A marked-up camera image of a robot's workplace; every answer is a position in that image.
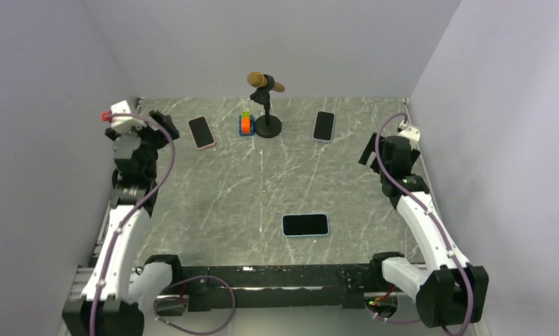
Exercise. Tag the phone in pink case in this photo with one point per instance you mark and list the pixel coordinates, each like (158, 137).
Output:
(201, 133)

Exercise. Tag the black microphone stand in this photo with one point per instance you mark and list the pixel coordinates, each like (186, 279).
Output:
(266, 126)

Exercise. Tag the wooden toy microphone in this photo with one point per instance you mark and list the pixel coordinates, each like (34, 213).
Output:
(257, 80)

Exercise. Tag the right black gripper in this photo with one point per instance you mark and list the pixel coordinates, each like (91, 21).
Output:
(368, 152)

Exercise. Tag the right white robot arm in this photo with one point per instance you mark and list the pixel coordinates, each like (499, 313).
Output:
(449, 287)

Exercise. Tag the colourful toy block stack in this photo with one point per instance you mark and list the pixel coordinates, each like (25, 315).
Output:
(246, 124)

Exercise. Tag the light blue phone case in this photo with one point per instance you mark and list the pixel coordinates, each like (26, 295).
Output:
(305, 235)

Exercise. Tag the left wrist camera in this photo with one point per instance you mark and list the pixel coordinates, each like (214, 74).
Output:
(122, 118)

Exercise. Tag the lilac phone case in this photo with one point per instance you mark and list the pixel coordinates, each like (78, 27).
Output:
(313, 134)

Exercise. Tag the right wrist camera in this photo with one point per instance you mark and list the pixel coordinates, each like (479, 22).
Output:
(407, 130)

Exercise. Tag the black base frame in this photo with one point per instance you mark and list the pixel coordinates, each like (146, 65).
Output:
(349, 286)

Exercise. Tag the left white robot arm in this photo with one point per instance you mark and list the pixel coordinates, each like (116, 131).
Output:
(111, 303)

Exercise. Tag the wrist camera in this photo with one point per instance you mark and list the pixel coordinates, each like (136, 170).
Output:
(407, 130)
(122, 118)

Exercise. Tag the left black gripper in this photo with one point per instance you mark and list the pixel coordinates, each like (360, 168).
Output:
(164, 122)

